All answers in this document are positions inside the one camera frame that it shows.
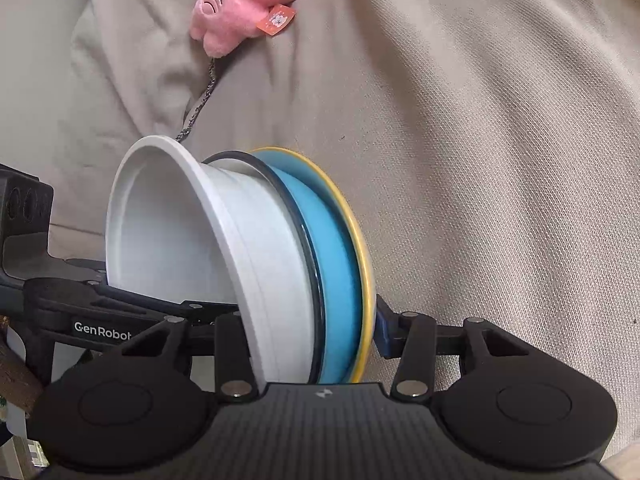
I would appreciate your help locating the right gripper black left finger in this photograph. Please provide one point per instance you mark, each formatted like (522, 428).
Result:
(148, 400)

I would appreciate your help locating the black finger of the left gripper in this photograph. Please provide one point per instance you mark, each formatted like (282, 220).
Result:
(197, 312)

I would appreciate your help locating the blue enamel bowl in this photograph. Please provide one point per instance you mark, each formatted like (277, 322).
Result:
(236, 161)

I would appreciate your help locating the white plastic takeaway bowl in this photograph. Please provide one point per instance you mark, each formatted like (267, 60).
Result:
(225, 231)

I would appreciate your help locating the beige cloth cover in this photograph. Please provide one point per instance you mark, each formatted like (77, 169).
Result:
(489, 148)

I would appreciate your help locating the white bowl with yellow rim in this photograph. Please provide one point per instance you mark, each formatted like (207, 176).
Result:
(345, 266)

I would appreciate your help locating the orange toy tag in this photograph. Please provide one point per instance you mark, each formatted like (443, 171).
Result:
(277, 20)

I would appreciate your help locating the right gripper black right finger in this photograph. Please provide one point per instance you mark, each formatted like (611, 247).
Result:
(496, 396)

